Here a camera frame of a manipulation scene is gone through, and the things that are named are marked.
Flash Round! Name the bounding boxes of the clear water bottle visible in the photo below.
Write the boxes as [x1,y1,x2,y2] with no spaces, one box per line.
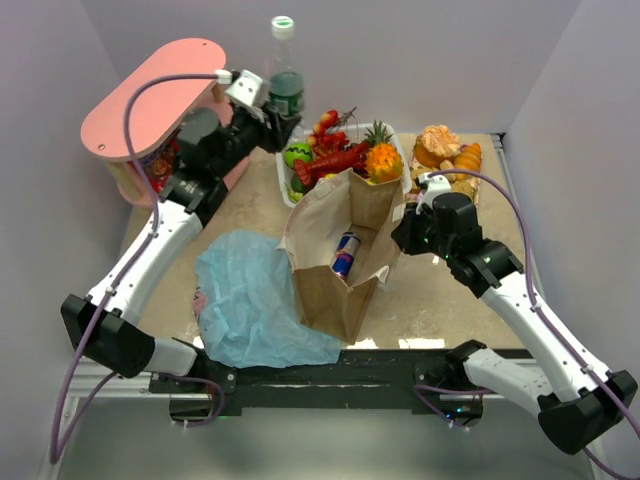
[267,15,305,139]

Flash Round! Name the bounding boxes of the brown jute grocery bag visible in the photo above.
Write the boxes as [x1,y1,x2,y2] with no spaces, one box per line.
[280,170,404,344]

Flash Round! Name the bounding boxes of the blue silver energy drink can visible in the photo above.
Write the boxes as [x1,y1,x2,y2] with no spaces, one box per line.
[330,231,361,280]

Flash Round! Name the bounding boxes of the red snack packet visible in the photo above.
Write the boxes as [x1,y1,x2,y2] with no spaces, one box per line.
[140,139,180,193]

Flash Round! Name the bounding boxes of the blue plastic bag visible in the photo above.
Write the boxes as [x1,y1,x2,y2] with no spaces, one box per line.
[193,230,341,368]

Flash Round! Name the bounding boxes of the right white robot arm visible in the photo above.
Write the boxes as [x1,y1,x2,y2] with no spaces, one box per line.
[392,193,638,455]

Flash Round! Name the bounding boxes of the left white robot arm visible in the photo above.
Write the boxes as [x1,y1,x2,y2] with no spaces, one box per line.
[61,107,300,378]

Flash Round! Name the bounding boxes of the green toy watermelon ball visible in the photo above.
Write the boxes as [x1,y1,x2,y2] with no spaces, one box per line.
[283,142,314,170]

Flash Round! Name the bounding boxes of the white plastic basket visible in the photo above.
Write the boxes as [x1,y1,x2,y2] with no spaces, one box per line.
[275,123,413,209]

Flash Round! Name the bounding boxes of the toy bread slice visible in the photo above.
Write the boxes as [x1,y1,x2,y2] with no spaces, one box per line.
[410,166,439,190]
[451,180,476,201]

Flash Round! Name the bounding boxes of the yellow toy bananas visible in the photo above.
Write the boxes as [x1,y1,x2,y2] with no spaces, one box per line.
[321,170,401,189]

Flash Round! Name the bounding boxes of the red toy lobster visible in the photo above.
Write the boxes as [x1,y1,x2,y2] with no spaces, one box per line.
[293,142,370,188]

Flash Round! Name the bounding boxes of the floral serving tray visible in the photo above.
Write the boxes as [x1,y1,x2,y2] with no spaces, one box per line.
[405,143,480,205]

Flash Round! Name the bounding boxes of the red cherry sprig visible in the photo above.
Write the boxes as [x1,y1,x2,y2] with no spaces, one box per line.
[306,108,356,157]

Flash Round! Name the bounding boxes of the small toy bun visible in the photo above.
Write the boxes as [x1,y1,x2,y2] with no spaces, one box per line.
[439,160,457,184]

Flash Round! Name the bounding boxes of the orange toy pineapple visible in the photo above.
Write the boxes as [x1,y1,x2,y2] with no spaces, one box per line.
[365,120,403,182]

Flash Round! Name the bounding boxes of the toy croissant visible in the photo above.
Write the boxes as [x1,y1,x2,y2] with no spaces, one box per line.
[454,143,482,172]

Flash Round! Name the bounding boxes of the pink three-tier shelf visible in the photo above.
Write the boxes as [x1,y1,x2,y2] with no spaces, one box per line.
[80,38,232,208]

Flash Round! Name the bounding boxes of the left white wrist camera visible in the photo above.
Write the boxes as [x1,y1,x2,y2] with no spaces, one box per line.
[215,69,271,109]

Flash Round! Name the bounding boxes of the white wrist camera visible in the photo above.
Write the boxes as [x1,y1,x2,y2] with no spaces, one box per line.
[215,69,271,109]
[418,173,451,207]

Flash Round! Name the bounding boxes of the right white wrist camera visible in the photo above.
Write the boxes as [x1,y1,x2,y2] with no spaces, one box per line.
[418,173,451,207]

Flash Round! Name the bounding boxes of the black base frame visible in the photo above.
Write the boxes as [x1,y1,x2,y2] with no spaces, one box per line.
[147,347,531,419]

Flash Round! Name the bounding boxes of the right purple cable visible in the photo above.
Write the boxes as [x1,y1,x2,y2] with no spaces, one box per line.
[413,168,640,480]

